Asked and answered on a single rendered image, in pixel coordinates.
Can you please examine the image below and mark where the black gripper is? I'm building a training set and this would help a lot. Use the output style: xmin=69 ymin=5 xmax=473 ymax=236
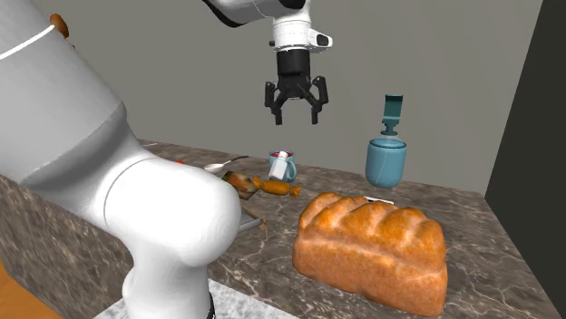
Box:
xmin=264 ymin=48 xmax=329 ymax=126

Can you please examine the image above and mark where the small white bottle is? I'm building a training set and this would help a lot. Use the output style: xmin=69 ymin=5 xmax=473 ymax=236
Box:
xmin=268 ymin=150 xmax=291 ymax=182

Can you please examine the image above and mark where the blue mug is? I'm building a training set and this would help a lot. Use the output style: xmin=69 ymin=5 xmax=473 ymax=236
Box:
xmin=268 ymin=150 xmax=298 ymax=184

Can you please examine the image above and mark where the orange wrapped candy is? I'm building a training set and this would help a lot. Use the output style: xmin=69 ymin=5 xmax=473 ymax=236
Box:
xmin=252 ymin=176 xmax=303 ymax=199

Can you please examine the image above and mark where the blue jar with teal pump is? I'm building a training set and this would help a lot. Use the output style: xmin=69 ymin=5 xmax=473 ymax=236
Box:
xmin=365 ymin=94 xmax=408 ymax=189

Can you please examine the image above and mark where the grey flat tray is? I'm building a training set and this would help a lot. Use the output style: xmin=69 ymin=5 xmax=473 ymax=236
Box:
xmin=238 ymin=204 xmax=269 ymax=234

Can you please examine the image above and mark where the golden brown bread loaf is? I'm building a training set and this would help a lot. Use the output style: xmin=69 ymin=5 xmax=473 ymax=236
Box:
xmin=292 ymin=191 xmax=449 ymax=318

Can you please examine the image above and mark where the pale marble robot stand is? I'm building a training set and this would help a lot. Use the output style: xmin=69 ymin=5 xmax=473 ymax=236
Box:
xmin=94 ymin=277 xmax=287 ymax=319

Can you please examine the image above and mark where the brown rounded object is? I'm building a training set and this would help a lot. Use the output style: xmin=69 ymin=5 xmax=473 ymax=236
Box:
xmin=49 ymin=13 xmax=71 ymax=41

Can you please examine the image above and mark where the white spoon with dark handle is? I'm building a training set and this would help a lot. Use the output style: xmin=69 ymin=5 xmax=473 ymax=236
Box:
xmin=203 ymin=155 xmax=250 ymax=174

